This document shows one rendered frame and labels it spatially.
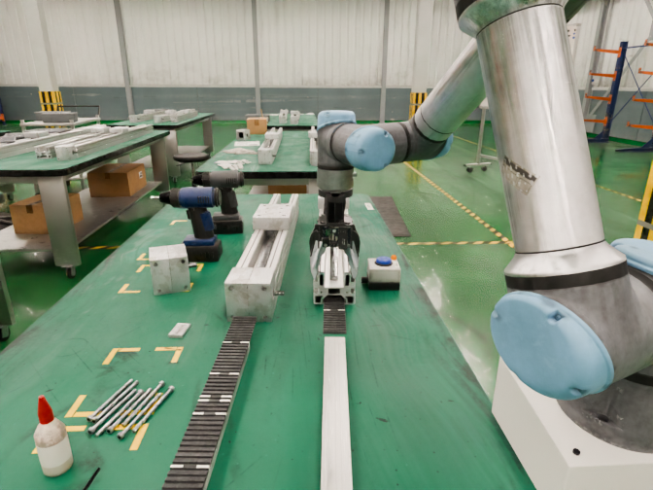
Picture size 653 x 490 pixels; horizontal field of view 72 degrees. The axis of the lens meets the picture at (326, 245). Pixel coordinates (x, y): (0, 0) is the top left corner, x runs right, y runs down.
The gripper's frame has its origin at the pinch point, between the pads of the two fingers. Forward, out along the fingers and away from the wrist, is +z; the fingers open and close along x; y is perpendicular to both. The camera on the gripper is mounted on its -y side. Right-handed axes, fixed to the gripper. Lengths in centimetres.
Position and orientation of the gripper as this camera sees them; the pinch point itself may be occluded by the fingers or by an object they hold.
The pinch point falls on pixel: (334, 273)
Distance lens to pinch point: 102.3
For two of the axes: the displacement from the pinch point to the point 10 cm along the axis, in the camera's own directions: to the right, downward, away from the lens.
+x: 10.0, 0.1, -0.1
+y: -0.1, 3.4, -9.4
